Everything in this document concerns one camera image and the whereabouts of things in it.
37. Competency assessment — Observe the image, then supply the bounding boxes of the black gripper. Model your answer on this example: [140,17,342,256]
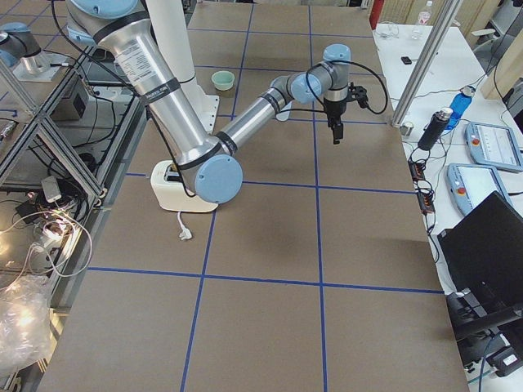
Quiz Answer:
[324,99,346,145]

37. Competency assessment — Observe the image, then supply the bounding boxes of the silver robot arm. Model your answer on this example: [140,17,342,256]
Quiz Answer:
[66,1,351,204]
[1,22,59,82]

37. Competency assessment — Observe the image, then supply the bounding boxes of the black thermos bottle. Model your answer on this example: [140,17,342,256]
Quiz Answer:
[418,107,453,151]

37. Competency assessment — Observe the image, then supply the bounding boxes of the green bowl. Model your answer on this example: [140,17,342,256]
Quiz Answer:
[211,70,235,91]

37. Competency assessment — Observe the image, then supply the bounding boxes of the blue water bottle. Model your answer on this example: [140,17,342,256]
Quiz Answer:
[445,85,476,131]

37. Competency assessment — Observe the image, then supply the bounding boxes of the near teach pendant tablet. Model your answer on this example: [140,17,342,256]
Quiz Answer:
[447,163,512,216]

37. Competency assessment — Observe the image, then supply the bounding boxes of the teach pendant tablet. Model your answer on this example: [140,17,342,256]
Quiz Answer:
[465,122,522,172]
[447,163,512,216]

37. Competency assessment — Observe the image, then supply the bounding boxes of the far teach pendant tablet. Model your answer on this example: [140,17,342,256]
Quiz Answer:
[465,122,522,172]

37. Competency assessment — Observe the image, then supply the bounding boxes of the cream toaster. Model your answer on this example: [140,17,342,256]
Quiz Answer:
[150,160,218,213]

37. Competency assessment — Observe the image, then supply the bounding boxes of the white toaster plug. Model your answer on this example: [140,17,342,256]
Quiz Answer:
[177,212,193,241]

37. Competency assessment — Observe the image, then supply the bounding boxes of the black laptop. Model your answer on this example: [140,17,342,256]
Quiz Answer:
[437,191,522,314]

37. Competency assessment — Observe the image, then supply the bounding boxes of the crumpled clear plastic bag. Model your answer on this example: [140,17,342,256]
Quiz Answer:
[1,275,51,376]

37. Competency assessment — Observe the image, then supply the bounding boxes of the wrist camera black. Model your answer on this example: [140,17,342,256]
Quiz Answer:
[347,82,369,109]

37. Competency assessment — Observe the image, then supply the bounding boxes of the aluminium frame post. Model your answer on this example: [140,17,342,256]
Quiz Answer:
[391,0,463,128]

